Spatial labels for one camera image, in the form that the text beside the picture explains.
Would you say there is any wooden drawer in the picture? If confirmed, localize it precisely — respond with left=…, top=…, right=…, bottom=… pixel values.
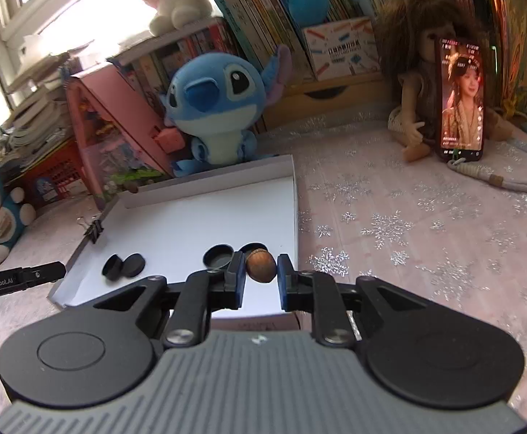
left=261, top=71, right=396, bottom=135

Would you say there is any row of shelved books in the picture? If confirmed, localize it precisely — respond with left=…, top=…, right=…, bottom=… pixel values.
left=109, top=0, right=488, bottom=137

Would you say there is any brown-haired doll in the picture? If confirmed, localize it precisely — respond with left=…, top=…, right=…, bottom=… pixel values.
left=374, top=0, right=514, bottom=164

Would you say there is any small black disc lid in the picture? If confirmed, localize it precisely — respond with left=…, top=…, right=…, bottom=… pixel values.
left=122, top=253, right=148, bottom=278

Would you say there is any printed white cardboard box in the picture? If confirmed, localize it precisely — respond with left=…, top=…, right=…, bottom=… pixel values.
left=302, top=17, right=383, bottom=83

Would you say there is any small black binder clip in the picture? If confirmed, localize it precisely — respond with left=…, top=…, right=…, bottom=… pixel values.
left=76, top=218, right=105, bottom=245

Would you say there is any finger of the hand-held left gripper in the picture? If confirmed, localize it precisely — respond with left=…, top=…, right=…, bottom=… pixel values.
left=19, top=261, right=67, bottom=288

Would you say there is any grey phone lanyard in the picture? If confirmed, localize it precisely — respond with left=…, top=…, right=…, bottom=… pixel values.
left=446, top=154, right=527, bottom=198

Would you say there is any stack of books and papers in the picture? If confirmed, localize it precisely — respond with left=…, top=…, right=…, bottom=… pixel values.
left=0, top=35, right=107, bottom=169

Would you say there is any pink snowflake tablecloth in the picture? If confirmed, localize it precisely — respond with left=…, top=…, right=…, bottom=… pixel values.
left=0, top=113, right=527, bottom=419

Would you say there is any brown nut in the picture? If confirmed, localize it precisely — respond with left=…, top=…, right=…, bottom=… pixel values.
left=245, top=249, right=277, bottom=284

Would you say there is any large black round container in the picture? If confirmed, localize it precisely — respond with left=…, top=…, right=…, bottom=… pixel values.
left=202, top=243, right=235, bottom=271

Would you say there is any red plastic crate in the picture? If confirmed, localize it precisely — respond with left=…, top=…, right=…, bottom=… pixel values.
left=7, top=139, right=93, bottom=209

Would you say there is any white cardboard box lid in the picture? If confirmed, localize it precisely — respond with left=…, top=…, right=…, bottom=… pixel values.
left=48, top=154, right=301, bottom=333

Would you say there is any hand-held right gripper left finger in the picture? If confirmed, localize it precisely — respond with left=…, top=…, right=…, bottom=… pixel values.
left=67, top=251, right=247, bottom=350

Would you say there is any black smartphone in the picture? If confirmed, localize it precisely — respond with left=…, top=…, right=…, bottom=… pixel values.
left=435, top=36, right=489, bottom=164

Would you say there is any blue alien plush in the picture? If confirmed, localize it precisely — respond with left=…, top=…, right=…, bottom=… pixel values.
left=157, top=44, right=294, bottom=178

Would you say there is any large black round lid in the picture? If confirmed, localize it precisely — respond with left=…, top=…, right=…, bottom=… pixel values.
left=238, top=242, right=269, bottom=259

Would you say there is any blue pompom ball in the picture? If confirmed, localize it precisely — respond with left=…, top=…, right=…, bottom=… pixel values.
left=288, top=0, right=330, bottom=26

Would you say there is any pink triangular dollhouse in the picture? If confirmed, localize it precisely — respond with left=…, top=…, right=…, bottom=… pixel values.
left=63, top=60, right=188, bottom=211

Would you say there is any row of colourful thin books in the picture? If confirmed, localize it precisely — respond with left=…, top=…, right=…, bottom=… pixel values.
left=482, top=0, right=527, bottom=115

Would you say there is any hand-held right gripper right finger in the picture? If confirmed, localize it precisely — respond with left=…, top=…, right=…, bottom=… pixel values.
left=276, top=253, right=446, bottom=350

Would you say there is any small black round container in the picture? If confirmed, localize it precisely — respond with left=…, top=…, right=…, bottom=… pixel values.
left=101, top=254, right=124, bottom=280

